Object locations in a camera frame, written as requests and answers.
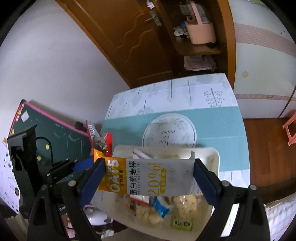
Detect pale sliding wardrobe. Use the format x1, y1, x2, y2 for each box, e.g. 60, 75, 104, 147
228, 0, 296, 118

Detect white quilted bedding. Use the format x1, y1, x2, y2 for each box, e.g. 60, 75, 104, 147
265, 199, 296, 241

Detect black stand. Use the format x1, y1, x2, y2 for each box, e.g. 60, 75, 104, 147
7, 124, 41, 200

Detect green chalkboard pink frame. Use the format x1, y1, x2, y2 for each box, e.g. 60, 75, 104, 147
9, 99, 95, 186

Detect metal door handle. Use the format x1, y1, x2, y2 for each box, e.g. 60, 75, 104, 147
144, 10, 161, 26

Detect folded cloth stack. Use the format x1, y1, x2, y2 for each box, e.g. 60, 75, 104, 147
184, 55, 217, 71

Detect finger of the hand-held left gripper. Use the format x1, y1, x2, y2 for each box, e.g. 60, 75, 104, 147
45, 158, 95, 186

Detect pink handled basket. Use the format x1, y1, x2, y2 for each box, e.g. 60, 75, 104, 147
184, 1, 217, 45

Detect white round appliance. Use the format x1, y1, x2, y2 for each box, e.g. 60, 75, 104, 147
82, 205, 114, 226

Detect red packet dark contents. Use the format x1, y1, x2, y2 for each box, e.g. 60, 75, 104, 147
86, 120, 113, 154

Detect pale puffs clear packet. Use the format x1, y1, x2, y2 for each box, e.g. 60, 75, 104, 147
134, 204, 164, 224
173, 195, 199, 219

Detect wooden shelf unit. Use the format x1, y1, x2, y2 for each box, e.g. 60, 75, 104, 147
159, 0, 236, 77

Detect white plastic tray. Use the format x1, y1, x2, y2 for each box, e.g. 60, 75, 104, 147
102, 144, 220, 233

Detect red white snack packet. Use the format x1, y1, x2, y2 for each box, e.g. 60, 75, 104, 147
132, 149, 158, 159

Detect small toy figures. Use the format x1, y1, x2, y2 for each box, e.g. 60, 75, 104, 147
173, 22, 190, 39

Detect wooden door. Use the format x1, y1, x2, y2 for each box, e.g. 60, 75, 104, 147
55, 0, 183, 88

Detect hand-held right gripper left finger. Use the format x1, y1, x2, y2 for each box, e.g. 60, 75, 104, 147
28, 158, 106, 241

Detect pink plastic stool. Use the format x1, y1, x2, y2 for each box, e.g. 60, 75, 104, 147
282, 109, 296, 147

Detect blue foil snack packet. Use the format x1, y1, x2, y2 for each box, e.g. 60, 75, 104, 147
151, 196, 174, 218

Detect small green snack packet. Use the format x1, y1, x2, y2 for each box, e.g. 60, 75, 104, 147
170, 215, 193, 230

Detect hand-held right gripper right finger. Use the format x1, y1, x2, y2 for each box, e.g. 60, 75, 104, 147
194, 158, 271, 241

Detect orange white oat bar packet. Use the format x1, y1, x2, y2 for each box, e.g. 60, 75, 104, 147
93, 148, 196, 197

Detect teal printed tablecloth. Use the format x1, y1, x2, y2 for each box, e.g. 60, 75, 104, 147
92, 73, 251, 239

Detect white dotted board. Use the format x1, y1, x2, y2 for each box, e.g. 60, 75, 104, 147
0, 141, 21, 214

